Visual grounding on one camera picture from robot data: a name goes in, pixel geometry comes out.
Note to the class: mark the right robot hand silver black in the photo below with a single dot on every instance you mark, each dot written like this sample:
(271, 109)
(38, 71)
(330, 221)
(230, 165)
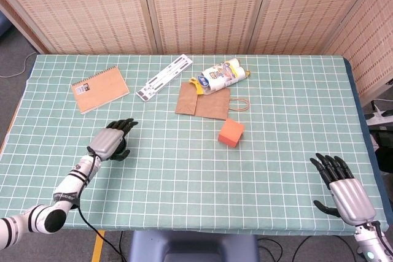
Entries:
(350, 197)

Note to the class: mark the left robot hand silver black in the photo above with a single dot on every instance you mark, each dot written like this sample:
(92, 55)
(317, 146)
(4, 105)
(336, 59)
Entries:
(106, 144)

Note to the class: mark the dark green dome object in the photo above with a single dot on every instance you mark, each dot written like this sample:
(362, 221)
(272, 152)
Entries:
(122, 146)

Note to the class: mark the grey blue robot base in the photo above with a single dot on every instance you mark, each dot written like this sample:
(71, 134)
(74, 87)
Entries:
(190, 246)

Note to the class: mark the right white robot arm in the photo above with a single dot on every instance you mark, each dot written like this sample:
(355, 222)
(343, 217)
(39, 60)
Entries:
(367, 246)

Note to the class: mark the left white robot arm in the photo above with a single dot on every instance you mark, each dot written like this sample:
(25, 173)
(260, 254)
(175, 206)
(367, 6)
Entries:
(67, 185)

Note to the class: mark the brown spiral notebook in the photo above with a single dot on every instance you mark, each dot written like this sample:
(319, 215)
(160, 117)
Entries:
(99, 90)

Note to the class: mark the black box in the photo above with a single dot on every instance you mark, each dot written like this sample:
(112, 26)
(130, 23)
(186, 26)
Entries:
(383, 148)

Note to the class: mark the green checked tablecloth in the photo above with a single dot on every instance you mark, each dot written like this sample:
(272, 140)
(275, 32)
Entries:
(184, 182)

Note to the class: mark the white folding laptop stand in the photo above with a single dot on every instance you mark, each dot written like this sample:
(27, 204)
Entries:
(164, 76)

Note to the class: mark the dark blue table underlay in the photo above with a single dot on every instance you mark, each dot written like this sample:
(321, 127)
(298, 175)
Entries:
(360, 105)

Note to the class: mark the yellow floor tape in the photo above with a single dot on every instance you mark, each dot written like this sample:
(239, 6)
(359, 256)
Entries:
(97, 248)

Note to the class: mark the brown paper bag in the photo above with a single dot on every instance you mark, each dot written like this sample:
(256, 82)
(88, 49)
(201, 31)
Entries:
(208, 107)

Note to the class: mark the orange cube block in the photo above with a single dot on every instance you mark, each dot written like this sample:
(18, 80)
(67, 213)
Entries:
(230, 134)

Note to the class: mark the bamboo screen panel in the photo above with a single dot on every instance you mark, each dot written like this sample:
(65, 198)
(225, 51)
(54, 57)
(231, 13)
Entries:
(205, 10)
(371, 44)
(21, 25)
(307, 10)
(86, 10)

